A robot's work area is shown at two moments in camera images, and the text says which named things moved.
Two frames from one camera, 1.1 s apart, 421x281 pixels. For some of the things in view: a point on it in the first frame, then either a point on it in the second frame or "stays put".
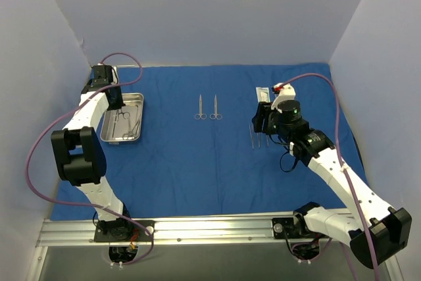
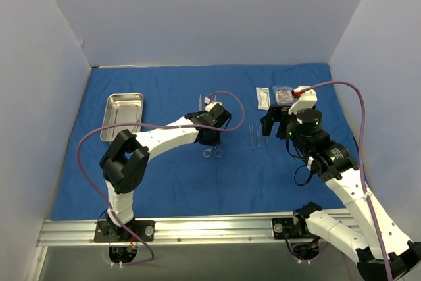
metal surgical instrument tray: [125, 123] stays put
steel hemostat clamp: [131, 134] -> [218, 153]
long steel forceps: [251, 133] stays put
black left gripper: [115, 99] -> [210, 138]
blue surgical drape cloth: [220, 141] stays put
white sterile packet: [263, 94] stays put
